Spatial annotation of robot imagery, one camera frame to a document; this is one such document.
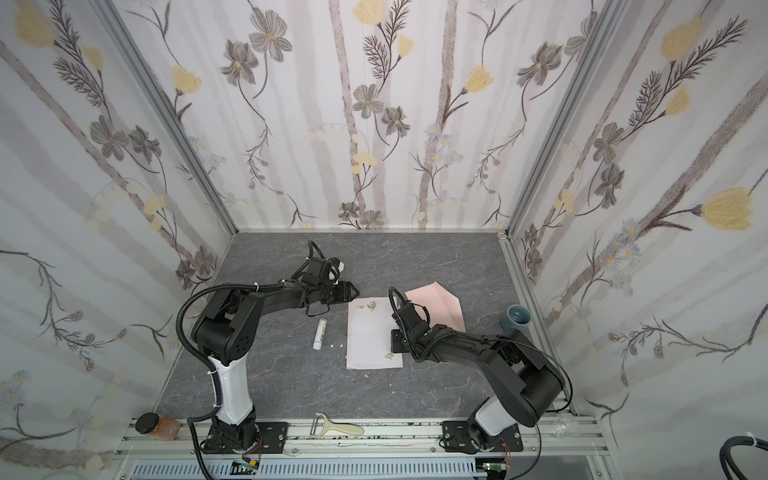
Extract white letter paper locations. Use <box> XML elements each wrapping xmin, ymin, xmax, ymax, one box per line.
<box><xmin>346</xmin><ymin>297</ymin><xmax>403</xmax><ymax>370</ymax></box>

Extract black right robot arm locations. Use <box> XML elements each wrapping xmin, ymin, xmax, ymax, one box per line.
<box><xmin>389</xmin><ymin>288</ymin><xmax>569</xmax><ymax>454</ymax></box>

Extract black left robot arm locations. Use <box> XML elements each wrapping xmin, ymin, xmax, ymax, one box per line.
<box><xmin>175</xmin><ymin>257</ymin><xmax>360</xmax><ymax>456</ymax></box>

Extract pink paper envelope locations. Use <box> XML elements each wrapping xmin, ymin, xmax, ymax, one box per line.
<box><xmin>406</xmin><ymin>282</ymin><xmax>466</xmax><ymax>332</ymax></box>

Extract white glue stick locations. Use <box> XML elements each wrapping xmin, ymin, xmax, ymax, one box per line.
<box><xmin>312</xmin><ymin>318</ymin><xmax>328</xmax><ymax>351</ymax></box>

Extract cream vegetable peeler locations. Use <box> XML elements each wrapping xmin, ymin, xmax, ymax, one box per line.
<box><xmin>309</xmin><ymin>412</ymin><xmax>365</xmax><ymax>438</ymax></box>

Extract teal ceramic cup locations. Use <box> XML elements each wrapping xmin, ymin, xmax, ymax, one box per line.
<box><xmin>500</xmin><ymin>304</ymin><xmax>531</xmax><ymax>335</ymax></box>

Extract small clear glass cup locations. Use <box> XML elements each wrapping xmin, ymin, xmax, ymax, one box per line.
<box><xmin>552</xmin><ymin>415</ymin><xmax>579</xmax><ymax>439</ymax></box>

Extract amber jar with black lid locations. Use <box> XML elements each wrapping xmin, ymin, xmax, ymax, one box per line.
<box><xmin>134</xmin><ymin>412</ymin><xmax>181</xmax><ymax>441</ymax></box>

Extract aluminium mounting rail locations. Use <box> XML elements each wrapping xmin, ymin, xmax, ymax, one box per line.
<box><xmin>113</xmin><ymin>415</ymin><xmax>619</xmax><ymax>480</ymax></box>

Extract black corrugated cable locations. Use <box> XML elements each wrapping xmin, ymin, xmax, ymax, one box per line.
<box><xmin>718</xmin><ymin>434</ymin><xmax>768</xmax><ymax>480</ymax></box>

